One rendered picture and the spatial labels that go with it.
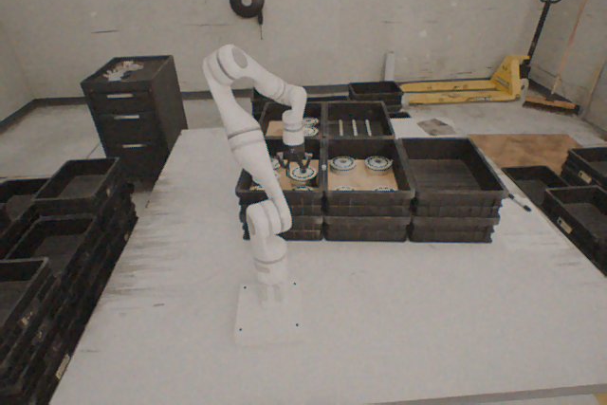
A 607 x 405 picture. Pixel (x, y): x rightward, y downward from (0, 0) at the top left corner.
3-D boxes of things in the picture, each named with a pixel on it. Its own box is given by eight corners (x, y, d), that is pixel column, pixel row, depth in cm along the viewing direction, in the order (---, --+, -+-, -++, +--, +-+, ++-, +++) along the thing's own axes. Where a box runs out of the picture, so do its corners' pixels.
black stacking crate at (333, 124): (393, 161, 162) (395, 138, 156) (324, 161, 164) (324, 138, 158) (381, 122, 196) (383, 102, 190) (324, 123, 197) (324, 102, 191)
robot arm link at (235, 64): (285, 68, 118) (264, 80, 122) (225, 35, 95) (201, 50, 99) (290, 95, 116) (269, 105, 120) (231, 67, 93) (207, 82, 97)
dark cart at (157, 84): (179, 193, 287) (151, 79, 239) (119, 197, 285) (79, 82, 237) (193, 156, 337) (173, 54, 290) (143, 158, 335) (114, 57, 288)
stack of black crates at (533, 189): (575, 233, 218) (590, 201, 206) (524, 236, 217) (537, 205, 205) (534, 193, 252) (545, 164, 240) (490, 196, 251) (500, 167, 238)
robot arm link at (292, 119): (310, 127, 133) (291, 121, 138) (309, 84, 125) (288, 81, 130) (299, 135, 128) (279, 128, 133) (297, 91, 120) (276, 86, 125)
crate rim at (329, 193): (415, 198, 123) (416, 193, 122) (323, 198, 125) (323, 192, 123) (395, 142, 157) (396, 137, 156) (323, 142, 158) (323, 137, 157)
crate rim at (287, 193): (323, 198, 125) (323, 192, 123) (234, 197, 126) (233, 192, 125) (323, 142, 158) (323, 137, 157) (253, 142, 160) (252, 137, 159)
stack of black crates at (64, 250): (87, 327, 173) (60, 276, 155) (20, 332, 171) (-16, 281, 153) (118, 264, 206) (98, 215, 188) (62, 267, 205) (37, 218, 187)
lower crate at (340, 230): (408, 245, 134) (412, 219, 128) (323, 244, 135) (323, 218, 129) (391, 183, 168) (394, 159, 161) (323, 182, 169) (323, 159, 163)
